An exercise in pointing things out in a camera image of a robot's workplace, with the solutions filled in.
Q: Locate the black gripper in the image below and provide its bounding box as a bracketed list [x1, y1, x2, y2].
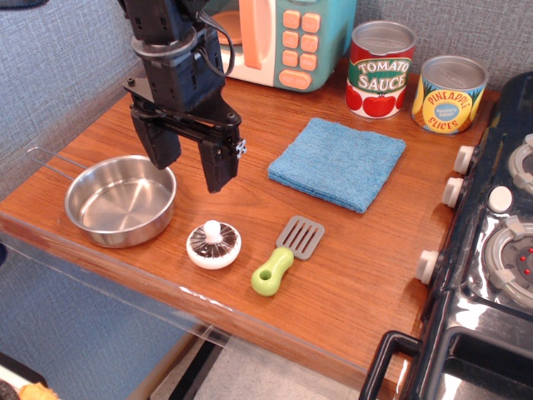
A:
[125, 27, 246, 193]

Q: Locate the blue cloth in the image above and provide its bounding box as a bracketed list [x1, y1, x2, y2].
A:
[267, 117, 406, 213]

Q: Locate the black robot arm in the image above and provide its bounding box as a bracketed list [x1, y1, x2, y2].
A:
[119, 1, 246, 193]

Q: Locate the stainless steel pan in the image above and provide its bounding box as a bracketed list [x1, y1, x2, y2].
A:
[27, 147, 177, 248]

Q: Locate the white toy mushroom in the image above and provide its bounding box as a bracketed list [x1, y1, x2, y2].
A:
[186, 220, 242, 270]

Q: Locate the green grey toy spatula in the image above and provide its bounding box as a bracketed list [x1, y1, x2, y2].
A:
[251, 215, 325, 297]

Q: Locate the teal toy microwave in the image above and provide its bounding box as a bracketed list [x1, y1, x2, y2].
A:
[205, 0, 357, 93]

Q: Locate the clear acrylic table guard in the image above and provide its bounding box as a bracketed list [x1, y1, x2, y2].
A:
[1, 212, 366, 381]

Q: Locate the tomato sauce can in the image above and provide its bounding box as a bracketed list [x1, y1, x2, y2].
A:
[345, 20, 417, 119]

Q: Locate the white stove knob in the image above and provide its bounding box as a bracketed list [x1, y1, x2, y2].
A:
[441, 177, 464, 208]
[416, 250, 439, 285]
[453, 146, 476, 175]

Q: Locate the pineapple slices can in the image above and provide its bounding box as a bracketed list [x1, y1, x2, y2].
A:
[411, 55, 489, 135]

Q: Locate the yellow plush toy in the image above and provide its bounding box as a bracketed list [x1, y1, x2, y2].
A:
[18, 383, 59, 400]

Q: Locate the black toy stove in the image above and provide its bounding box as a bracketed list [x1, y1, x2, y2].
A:
[360, 72, 532, 399]

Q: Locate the black cable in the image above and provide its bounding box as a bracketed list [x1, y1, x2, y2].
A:
[195, 10, 237, 79]

